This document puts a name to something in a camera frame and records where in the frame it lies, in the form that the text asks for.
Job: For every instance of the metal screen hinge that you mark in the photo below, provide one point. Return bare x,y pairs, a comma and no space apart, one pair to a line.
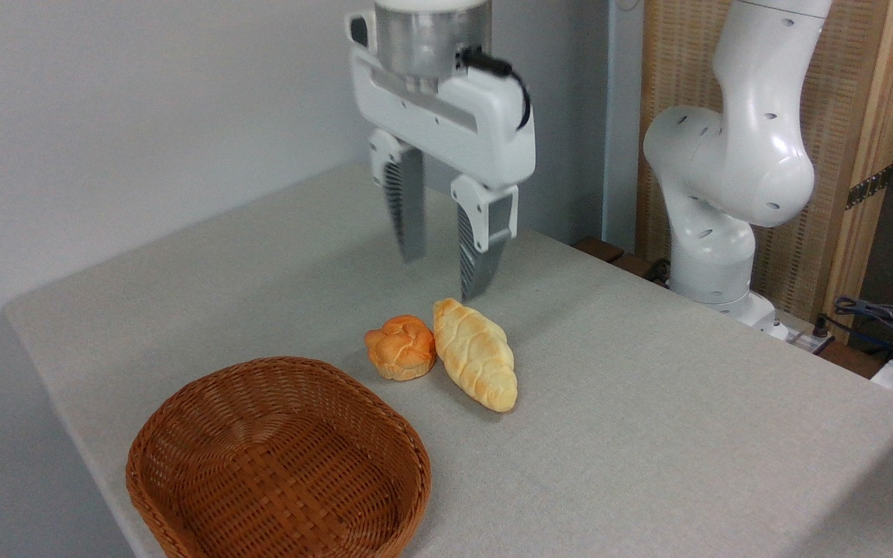
869,187

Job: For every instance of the brown woven wicker basket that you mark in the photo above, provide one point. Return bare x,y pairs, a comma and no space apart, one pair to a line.
276,465

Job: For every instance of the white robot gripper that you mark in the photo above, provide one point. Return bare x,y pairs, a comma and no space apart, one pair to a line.
462,124

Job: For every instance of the grey tablecloth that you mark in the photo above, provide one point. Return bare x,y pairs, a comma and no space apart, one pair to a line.
648,403

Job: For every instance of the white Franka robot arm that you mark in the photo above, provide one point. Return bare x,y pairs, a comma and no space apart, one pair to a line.
741,155

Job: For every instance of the round orange bread bun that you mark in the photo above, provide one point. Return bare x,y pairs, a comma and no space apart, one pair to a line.
400,349

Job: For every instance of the long pale braided bread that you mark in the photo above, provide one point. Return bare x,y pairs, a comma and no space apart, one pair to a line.
477,356

